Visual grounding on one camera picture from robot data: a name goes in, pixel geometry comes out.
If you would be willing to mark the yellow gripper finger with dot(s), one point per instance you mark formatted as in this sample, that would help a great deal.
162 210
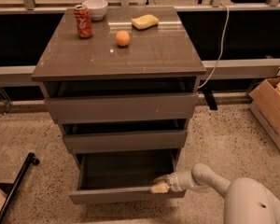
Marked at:
163 178
160 188

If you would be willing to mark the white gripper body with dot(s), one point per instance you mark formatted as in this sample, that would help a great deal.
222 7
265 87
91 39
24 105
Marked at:
174 182

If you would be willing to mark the grey bottom drawer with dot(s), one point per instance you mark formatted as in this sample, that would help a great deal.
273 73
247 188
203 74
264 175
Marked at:
124 176

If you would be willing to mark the grey drawer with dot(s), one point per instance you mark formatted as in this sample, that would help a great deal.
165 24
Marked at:
124 176
121 108
130 141

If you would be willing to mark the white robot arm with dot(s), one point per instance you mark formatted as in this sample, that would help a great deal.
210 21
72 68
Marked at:
246 201

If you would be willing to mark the grey middle drawer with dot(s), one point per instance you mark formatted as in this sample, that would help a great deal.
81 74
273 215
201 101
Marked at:
130 141

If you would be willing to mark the grey top drawer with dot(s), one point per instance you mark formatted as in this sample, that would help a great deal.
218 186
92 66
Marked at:
121 108

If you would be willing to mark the grey drawer cabinet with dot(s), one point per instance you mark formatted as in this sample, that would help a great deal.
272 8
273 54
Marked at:
158 60

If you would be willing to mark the cardboard box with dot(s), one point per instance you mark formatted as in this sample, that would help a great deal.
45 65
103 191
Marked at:
266 107

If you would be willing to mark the black metal leg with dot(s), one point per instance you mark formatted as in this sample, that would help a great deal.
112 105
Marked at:
10 189

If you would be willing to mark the orange fruit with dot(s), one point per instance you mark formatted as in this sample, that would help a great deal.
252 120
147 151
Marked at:
122 38

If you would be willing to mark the yellow sponge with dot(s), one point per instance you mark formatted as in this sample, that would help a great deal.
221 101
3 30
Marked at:
145 21

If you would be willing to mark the red soda can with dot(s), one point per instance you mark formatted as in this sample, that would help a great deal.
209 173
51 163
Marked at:
83 20

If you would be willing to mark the white bowl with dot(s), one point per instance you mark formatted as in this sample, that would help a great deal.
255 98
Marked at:
97 8

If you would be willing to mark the black bracket under rail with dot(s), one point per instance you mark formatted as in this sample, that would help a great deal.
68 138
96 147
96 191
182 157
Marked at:
209 98

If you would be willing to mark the grey metal window rail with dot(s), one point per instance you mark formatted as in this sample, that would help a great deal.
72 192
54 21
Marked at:
20 76

